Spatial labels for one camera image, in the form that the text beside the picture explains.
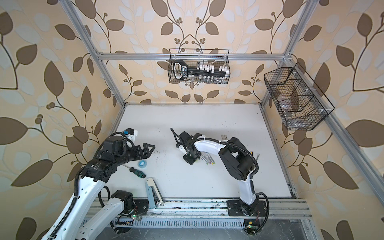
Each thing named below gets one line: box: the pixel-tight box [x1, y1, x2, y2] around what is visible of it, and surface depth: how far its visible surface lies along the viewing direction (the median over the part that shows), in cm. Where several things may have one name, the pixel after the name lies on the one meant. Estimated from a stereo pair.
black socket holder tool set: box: [173, 60, 230, 81], surface depth 85 cm
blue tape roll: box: [137, 159, 148, 169], surface depth 91 cm
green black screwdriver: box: [124, 164, 146, 179], surface depth 86 cm
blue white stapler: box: [145, 177, 165, 209], surface depth 78 cm
